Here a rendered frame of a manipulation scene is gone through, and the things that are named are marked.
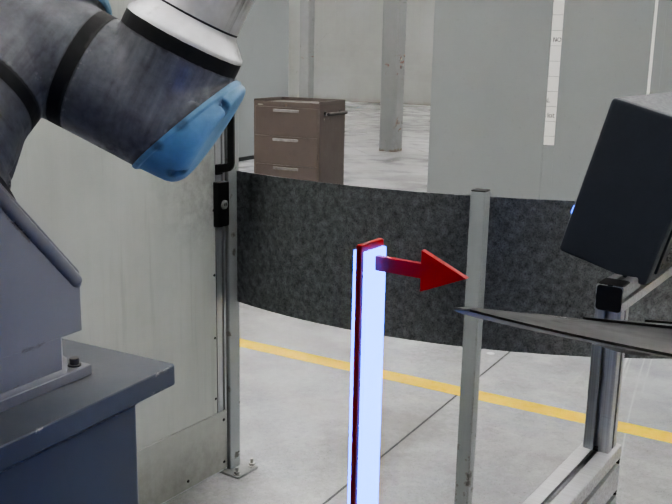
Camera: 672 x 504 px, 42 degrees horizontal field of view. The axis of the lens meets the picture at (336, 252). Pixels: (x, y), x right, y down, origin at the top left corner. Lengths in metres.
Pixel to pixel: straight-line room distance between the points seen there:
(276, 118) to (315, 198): 4.94
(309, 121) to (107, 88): 6.39
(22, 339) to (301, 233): 1.72
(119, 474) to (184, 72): 0.37
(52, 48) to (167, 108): 0.11
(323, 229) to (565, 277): 0.66
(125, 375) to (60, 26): 0.32
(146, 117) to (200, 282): 1.79
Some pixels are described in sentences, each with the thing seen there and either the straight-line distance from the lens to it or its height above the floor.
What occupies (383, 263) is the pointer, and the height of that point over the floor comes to 1.18.
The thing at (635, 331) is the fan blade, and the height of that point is 1.18.
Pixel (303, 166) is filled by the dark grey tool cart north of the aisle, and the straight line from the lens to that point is 7.24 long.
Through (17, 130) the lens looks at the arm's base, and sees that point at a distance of 0.82.
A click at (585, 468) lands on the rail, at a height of 0.86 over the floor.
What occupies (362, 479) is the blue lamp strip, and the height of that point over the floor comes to 1.05.
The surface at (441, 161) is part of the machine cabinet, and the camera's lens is 7.06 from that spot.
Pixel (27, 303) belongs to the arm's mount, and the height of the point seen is 1.08.
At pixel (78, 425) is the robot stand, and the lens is 0.79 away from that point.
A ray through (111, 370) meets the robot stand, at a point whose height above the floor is 1.00.
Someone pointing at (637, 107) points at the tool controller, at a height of 1.24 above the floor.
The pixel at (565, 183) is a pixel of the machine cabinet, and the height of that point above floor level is 0.38.
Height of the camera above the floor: 1.30
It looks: 13 degrees down
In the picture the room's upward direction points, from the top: 1 degrees clockwise
